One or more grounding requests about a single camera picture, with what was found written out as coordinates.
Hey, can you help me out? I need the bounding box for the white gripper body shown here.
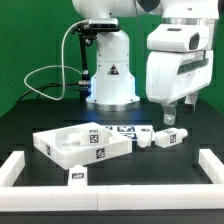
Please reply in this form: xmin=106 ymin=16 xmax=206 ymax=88
xmin=146 ymin=50 xmax=213 ymax=104

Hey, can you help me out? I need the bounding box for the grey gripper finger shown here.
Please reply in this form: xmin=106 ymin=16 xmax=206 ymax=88
xmin=184 ymin=92 xmax=198 ymax=113
xmin=162 ymin=103 xmax=176 ymax=125

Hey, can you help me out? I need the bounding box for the white square table top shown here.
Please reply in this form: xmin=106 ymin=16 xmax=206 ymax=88
xmin=33 ymin=122 xmax=132 ymax=170

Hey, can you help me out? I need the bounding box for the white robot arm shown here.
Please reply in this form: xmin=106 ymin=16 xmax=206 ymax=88
xmin=72 ymin=0 xmax=223 ymax=125

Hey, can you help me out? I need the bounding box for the white marker sheet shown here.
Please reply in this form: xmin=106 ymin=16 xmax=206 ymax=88
xmin=103 ymin=125 xmax=154 ymax=142

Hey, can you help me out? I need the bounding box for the white U-shaped fence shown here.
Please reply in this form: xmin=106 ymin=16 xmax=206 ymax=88
xmin=0 ymin=149 xmax=224 ymax=212

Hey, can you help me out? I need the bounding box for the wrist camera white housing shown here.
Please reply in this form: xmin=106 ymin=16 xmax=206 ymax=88
xmin=147 ymin=24 xmax=209 ymax=52

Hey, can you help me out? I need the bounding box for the black camera on stand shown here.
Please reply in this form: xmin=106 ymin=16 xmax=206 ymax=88
xmin=71 ymin=18 xmax=120 ymax=102

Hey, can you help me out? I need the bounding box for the grey camera cable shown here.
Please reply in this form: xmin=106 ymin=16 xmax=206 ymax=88
xmin=23 ymin=19 xmax=90 ymax=101

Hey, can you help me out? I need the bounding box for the black cable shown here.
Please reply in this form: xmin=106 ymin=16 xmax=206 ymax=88
xmin=16 ymin=82 xmax=83 ymax=104

